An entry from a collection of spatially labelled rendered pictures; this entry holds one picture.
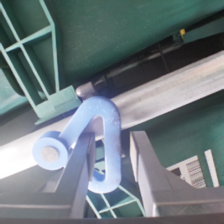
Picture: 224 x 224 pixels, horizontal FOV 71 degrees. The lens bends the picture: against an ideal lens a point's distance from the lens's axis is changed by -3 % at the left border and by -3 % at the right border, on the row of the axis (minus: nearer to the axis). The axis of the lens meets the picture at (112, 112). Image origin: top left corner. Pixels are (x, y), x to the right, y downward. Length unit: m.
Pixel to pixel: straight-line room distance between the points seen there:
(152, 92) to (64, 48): 0.10
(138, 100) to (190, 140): 0.10
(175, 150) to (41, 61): 0.18
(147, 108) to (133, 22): 0.09
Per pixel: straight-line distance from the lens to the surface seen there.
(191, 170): 0.25
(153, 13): 0.19
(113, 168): 0.16
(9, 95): 0.23
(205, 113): 0.24
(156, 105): 0.16
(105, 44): 0.18
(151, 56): 1.03
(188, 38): 0.42
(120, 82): 2.09
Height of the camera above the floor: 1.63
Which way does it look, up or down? 6 degrees up
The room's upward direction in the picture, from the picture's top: 113 degrees counter-clockwise
